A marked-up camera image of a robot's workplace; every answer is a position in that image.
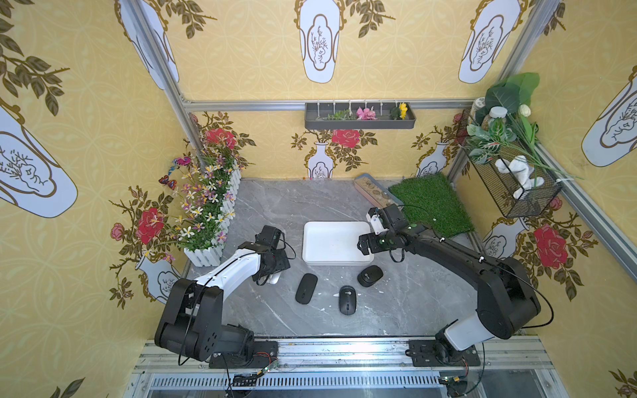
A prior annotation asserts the rounded black mouse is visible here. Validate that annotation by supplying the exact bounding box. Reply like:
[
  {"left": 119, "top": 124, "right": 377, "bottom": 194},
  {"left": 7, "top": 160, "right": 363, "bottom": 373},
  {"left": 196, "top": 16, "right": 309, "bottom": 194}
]
[{"left": 357, "top": 265, "right": 384, "bottom": 288}]

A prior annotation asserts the white storage box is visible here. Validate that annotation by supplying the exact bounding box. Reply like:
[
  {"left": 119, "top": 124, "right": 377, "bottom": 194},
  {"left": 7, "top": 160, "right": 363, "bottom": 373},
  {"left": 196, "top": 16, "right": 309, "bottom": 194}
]
[{"left": 302, "top": 222, "right": 374, "bottom": 266}]

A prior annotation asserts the black mouse with wheel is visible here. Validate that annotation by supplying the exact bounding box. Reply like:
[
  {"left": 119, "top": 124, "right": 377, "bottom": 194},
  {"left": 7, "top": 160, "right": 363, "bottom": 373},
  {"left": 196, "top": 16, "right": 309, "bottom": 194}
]
[{"left": 338, "top": 285, "right": 357, "bottom": 316}]

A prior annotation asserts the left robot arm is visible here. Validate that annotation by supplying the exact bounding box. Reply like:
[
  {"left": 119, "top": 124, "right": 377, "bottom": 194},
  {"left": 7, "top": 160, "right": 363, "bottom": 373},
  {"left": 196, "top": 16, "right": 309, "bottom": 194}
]
[{"left": 154, "top": 226, "right": 290, "bottom": 364}]

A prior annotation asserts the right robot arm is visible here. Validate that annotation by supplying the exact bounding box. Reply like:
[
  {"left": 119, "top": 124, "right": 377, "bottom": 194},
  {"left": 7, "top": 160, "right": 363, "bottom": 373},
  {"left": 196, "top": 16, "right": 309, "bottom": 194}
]
[{"left": 357, "top": 205, "right": 547, "bottom": 354}]

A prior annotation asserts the pink tray with stones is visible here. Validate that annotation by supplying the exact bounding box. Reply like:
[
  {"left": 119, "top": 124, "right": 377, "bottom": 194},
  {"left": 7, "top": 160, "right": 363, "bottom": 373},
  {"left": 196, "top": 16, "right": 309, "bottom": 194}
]
[{"left": 353, "top": 173, "right": 403, "bottom": 208}]

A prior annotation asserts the green artificial grass mat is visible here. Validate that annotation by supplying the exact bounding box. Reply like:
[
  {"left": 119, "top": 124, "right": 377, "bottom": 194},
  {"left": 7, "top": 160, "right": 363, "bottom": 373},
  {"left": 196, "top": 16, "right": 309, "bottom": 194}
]
[{"left": 389, "top": 173, "right": 474, "bottom": 237}]

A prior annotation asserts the white fence flower planter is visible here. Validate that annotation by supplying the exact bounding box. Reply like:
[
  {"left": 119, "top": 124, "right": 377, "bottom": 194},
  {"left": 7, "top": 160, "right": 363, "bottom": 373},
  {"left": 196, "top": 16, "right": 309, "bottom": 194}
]
[{"left": 160, "top": 129, "right": 240, "bottom": 267}]

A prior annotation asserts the white figurine in basket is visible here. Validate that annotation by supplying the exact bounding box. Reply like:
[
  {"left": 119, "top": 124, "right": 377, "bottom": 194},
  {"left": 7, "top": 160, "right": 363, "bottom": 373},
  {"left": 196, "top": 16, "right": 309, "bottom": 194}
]
[{"left": 494, "top": 155, "right": 545, "bottom": 200}]

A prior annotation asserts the green leafy artificial plant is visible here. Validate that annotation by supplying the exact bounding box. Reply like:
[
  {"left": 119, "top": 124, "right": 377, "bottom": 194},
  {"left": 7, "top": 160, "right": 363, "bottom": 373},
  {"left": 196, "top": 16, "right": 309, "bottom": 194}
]
[{"left": 464, "top": 72, "right": 574, "bottom": 179}]

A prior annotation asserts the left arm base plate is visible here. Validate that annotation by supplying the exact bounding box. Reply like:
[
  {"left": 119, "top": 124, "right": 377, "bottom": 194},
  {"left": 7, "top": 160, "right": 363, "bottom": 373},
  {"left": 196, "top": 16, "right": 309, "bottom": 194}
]
[{"left": 208, "top": 340, "right": 279, "bottom": 369}]

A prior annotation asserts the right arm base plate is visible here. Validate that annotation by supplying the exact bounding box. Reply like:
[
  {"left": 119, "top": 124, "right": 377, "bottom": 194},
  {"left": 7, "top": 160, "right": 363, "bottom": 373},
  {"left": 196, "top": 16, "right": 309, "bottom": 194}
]
[{"left": 405, "top": 339, "right": 481, "bottom": 367}]

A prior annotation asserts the grey wall shelf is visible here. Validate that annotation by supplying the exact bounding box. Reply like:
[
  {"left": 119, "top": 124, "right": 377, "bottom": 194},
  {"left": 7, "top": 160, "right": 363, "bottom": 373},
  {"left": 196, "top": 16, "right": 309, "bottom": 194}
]
[{"left": 305, "top": 100, "right": 416, "bottom": 130}]

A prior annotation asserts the black wire basket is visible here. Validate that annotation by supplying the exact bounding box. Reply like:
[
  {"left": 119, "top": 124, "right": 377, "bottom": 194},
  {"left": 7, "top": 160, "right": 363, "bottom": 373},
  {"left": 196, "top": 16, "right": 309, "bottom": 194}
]
[{"left": 467, "top": 146, "right": 562, "bottom": 218}]

